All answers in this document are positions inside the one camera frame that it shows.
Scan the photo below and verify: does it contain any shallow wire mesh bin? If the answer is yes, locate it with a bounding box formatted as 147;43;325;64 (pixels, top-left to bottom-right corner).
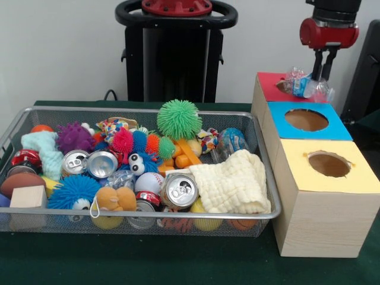
0;106;282;238

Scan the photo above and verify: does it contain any side table with green cloth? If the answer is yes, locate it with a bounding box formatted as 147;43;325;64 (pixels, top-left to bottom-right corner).
354;110;380;140

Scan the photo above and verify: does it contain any mint knitted cloth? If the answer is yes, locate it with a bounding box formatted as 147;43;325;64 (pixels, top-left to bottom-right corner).
20;131;65;181

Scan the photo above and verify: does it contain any purple spiky rubber ball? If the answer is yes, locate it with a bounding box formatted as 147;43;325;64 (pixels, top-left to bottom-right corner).
56;121;96;155

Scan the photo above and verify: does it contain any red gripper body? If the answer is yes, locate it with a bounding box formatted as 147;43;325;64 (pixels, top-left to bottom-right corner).
299;17;360;50

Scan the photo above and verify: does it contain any opened silver drink can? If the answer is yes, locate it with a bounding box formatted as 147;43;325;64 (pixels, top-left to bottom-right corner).
160;173;200;210

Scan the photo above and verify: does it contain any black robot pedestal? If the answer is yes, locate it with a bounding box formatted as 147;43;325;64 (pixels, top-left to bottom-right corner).
115;0;238;103

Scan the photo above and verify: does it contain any crushed clear plastic bottle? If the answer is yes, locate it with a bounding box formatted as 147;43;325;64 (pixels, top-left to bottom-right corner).
277;67;335;103

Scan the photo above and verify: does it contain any brown toy football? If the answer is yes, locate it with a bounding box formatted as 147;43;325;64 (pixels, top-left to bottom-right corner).
0;173;47;199

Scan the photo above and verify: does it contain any plain wooden block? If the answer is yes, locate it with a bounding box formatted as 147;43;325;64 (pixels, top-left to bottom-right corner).
9;185;48;208

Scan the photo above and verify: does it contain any cream waffle cloth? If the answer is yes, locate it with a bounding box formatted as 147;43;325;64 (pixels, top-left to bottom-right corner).
189;148;273;214

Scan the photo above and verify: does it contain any white baseball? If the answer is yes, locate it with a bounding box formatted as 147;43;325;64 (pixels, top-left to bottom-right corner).
135;172;166;195

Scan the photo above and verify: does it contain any green spiky rubber ball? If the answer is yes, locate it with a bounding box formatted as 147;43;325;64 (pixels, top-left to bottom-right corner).
156;99;203;140

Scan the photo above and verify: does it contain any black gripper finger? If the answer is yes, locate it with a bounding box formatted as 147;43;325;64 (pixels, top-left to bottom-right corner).
311;49;324;80
322;47;339;81

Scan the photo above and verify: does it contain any orange plush toy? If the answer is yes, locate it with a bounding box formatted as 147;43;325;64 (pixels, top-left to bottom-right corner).
95;186;138;212

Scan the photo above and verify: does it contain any black upright panel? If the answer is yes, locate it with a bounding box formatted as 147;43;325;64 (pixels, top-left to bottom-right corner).
341;19;380;119

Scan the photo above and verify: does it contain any wooden box with three holes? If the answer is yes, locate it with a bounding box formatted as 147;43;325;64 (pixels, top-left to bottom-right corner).
251;72;380;258

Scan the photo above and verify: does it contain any blue spiky ball with eyes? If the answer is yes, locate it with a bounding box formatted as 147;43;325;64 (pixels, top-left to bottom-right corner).
47;174;103;210

